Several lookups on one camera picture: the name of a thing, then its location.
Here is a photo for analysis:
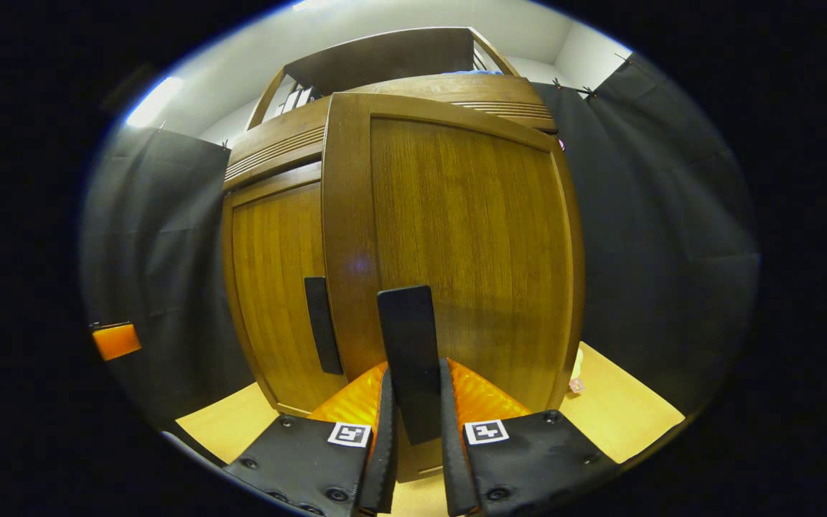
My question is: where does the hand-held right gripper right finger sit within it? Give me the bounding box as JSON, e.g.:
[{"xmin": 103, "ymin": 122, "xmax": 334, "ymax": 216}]
[{"xmin": 439, "ymin": 358, "xmax": 621, "ymax": 517}]

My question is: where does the small pale toy figurine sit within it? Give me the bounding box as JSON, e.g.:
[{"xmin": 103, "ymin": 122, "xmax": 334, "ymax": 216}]
[{"xmin": 568, "ymin": 348, "xmax": 587, "ymax": 394}]

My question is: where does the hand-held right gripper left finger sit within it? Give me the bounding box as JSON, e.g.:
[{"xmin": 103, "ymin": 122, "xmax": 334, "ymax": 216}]
[{"xmin": 221, "ymin": 361, "xmax": 398, "ymax": 517}]

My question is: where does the black door handle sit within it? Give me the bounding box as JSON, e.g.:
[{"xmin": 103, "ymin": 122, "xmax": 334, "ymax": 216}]
[
  {"xmin": 376, "ymin": 285, "xmax": 443, "ymax": 446},
  {"xmin": 304, "ymin": 276, "xmax": 344, "ymax": 376}
]

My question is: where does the black backdrop cloth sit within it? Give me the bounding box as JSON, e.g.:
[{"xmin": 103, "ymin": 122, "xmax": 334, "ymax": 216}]
[{"xmin": 80, "ymin": 54, "xmax": 762, "ymax": 424}]

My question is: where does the wooden cabinet door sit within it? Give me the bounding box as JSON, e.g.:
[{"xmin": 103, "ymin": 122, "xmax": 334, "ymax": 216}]
[
  {"xmin": 221, "ymin": 162, "xmax": 350, "ymax": 416},
  {"xmin": 322, "ymin": 92, "xmax": 587, "ymax": 483}
]

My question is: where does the wooden double-door shoe cabinet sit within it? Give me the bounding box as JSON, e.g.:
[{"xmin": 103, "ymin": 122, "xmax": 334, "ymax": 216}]
[{"xmin": 221, "ymin": 27, "xmax": 561, "ymax": 424}]

